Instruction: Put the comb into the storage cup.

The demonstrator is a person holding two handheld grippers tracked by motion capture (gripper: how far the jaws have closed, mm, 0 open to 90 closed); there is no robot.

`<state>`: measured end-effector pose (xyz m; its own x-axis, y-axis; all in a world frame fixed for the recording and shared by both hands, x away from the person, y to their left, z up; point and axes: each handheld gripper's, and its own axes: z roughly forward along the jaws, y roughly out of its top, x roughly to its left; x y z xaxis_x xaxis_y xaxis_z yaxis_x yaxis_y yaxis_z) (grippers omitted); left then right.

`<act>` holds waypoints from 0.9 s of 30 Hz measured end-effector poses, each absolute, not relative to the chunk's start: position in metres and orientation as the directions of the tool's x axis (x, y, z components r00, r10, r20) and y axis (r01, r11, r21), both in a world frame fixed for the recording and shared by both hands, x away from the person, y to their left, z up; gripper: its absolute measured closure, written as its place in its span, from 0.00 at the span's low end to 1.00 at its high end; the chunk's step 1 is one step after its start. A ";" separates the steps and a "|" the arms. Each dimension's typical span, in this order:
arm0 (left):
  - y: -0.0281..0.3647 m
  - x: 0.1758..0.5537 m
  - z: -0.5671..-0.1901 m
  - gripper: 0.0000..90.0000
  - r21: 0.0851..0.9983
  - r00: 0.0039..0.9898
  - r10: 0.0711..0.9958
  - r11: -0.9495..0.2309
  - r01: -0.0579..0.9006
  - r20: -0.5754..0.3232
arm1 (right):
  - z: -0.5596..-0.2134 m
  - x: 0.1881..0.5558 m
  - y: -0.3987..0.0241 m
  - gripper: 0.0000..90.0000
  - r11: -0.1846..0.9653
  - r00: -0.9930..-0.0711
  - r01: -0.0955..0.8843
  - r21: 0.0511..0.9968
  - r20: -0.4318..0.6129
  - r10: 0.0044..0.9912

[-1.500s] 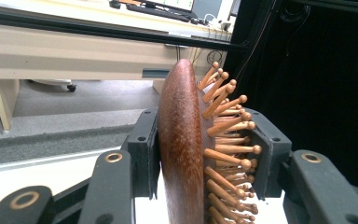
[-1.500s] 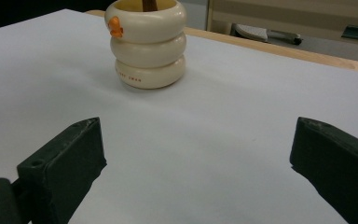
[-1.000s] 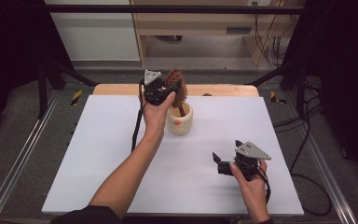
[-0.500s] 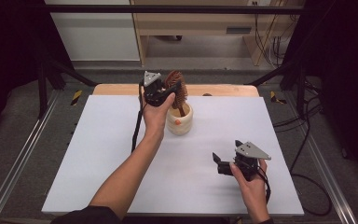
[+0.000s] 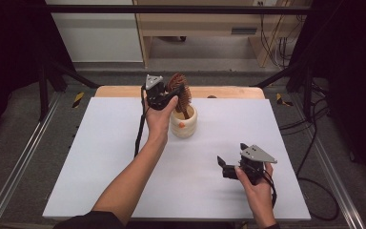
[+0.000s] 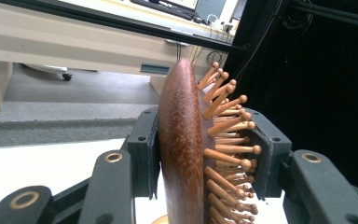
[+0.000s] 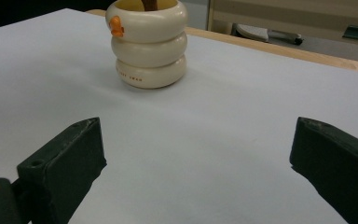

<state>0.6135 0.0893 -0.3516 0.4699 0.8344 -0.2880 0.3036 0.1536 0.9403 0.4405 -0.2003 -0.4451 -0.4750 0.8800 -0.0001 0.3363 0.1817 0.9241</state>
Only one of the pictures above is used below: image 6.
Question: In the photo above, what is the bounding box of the computer monitor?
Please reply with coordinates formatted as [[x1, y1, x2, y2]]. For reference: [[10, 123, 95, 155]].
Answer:
[[164, 0, 200, 11]]

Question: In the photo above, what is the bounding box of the black frame bar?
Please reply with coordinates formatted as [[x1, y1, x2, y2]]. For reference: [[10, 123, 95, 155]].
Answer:
[[0, 0, 246, 54]]

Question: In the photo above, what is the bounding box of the black keyboard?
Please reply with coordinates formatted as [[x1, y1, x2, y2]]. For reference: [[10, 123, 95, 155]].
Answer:
[[130, 0, 198, 21]]

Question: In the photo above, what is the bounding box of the light wooden desk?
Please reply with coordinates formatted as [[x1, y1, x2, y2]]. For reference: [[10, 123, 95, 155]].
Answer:
[[0, 0, 241, 115]]

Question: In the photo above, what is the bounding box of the black curtain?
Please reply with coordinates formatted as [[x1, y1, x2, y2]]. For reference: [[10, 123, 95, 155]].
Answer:
[[223, 0, 358, 194]]

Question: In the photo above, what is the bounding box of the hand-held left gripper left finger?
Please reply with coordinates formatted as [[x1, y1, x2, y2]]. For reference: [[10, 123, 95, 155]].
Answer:
[[121, 106, 162, 201]]

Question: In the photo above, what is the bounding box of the brown wooden hairbrush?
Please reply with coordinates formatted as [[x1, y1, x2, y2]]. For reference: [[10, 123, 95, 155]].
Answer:
[[157, 59, 263, 224]]

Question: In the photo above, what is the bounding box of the bundle of desk cables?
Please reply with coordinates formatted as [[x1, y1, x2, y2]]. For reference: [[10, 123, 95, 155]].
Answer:
[[191, 49, 226, 67]]

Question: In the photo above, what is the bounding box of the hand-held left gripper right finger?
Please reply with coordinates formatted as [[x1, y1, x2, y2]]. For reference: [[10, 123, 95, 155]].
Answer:
[[244, 106, 293, 201]]

